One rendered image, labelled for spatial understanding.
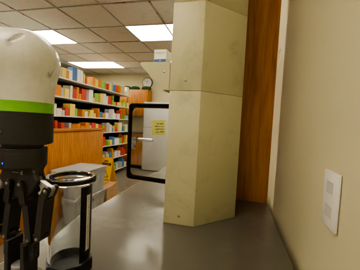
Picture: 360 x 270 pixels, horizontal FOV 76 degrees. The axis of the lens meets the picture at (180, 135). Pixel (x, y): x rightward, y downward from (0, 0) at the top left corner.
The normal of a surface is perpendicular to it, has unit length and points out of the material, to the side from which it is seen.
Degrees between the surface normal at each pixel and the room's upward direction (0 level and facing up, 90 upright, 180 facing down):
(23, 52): 83
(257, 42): 90
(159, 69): 90
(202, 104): 90
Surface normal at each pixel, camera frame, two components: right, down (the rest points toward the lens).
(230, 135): 0.52, 0.07
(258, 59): -0.23, 0.04
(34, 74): 0.72, 0.27
